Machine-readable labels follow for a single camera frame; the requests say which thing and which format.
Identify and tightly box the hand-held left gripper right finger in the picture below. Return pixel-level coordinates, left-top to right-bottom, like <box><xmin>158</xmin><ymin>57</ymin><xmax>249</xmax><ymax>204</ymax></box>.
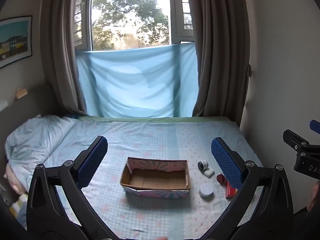
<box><xmin>211</xmin><ymin>137</ymin><xmax>293</xmax><ymax>240</ymax></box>

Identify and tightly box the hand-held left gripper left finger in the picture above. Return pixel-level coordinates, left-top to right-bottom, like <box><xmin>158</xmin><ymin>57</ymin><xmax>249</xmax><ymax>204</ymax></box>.
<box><xmin>26</xmin><ymin>135</ymin><xmax>118</xmax><ymax>240</ymax></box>

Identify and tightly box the red carton box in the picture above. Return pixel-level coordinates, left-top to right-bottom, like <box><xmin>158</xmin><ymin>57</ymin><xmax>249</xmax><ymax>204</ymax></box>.
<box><xmin>225</xmin><ymin>180</ymin><xmax>238</xmax><ymax>200</ymax></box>

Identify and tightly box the white round jar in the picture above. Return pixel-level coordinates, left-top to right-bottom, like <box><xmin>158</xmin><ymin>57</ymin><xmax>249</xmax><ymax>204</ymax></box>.
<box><xmin>199</xmin><ymin>183</ymin><xmax>215</xmax><ymax>198</ymax></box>

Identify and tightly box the cardboard box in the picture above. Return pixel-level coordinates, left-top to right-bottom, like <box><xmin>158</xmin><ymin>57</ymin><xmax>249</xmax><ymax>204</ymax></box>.
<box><xmin>120</xmin><ymin>157</ymin><xmax>192</xmax><ymax>198</ymax></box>

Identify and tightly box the person's right hand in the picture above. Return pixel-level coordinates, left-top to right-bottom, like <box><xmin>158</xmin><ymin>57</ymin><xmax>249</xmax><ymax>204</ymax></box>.
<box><xmin>307</xmin><ymin>180</ymin><xmax>320</xmax><ymax>212</ymax></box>

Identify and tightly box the light blue pillow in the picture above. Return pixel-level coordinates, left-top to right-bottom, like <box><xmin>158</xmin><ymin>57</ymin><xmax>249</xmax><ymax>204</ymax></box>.
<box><xmin>5</xmin><ymin>115</ymin><xmax>78</xmax><ymax>178</ymax></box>

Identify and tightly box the pink pillow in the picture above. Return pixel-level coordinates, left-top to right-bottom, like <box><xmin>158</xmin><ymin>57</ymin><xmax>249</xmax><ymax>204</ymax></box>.
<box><xmin>4</xmin><ymin>164</ymin><xmax>28</xmax><ymax>196</ymax></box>

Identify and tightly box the yellow striped cloth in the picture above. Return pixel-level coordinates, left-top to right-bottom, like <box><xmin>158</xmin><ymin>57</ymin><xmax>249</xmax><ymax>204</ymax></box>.
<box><xmin>9</xmin><ymin>192</ymin><xmax>28</xmax><ymax>228</ymax></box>

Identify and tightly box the light blue hanging cloth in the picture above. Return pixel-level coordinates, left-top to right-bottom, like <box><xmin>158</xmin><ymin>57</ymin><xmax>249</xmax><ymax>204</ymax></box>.
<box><xmin>75</xmin><ymin>42</ymin><xmax>199</xmax><ymax>118</ymax></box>

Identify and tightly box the small wooden block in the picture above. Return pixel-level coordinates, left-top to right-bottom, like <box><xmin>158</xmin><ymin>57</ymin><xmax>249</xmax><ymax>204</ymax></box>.
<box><xmin>15</xmin><ymin>87</ymin><xmax>28</xmax><ymax>99</ymax></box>

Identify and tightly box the brown curtain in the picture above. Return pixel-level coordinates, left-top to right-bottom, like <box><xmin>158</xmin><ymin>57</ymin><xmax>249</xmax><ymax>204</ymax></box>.
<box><xmin>40</xmin><ymin>0</ymin><xmax>93</xmax><ymax>117</ymax></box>
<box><xmin>186</xmin><ymin>0</ymin><xmax>252</xmax><ymax>117</ymax></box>

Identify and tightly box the window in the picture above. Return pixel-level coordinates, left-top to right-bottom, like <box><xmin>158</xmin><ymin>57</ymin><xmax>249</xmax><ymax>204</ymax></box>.
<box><xmin>74</xmin><ymin>0</ymin><xmax>196</xmax><ymax>53</ymax></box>

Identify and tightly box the framed wall poster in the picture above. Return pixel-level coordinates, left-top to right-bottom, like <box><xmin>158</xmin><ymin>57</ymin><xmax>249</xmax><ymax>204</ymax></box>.
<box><xmin>0</xmin><ymin>16</ymin><xmax>33</xmax><ymax>69</ymax></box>

